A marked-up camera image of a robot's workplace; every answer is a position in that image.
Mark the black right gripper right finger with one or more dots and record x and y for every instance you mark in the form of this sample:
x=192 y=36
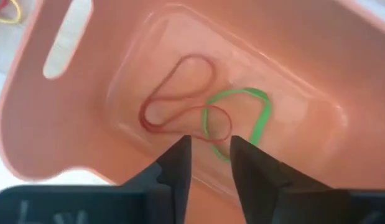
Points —
x=254 y=180

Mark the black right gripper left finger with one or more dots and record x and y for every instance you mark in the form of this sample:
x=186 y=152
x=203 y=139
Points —
x=176 y=174

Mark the green rubber band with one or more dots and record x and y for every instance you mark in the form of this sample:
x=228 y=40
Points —
x=262 y=121

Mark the yellow rubber band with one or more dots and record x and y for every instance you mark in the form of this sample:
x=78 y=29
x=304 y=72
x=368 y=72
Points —
x=18 y=14

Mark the orange plastic bin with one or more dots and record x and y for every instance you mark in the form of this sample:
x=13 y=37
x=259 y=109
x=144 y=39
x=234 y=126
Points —
x=304 y=62

